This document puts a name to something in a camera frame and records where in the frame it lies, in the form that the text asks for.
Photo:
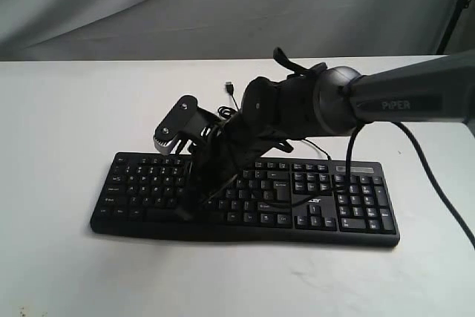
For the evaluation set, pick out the grey backdrop cloth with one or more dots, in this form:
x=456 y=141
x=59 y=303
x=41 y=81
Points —
x=218 y=29

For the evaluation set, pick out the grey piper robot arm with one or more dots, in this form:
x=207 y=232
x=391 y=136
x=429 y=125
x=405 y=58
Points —
x=324 y=102

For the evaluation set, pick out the black stand pole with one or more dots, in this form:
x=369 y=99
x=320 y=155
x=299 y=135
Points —
x=459 y=7

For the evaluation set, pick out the black acer keyboard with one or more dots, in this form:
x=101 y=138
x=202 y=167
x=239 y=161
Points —
x=273 y=199

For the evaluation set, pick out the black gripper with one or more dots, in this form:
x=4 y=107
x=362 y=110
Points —
x=230 y=147

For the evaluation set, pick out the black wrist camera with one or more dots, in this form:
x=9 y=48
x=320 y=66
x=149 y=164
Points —
x=186 y=121

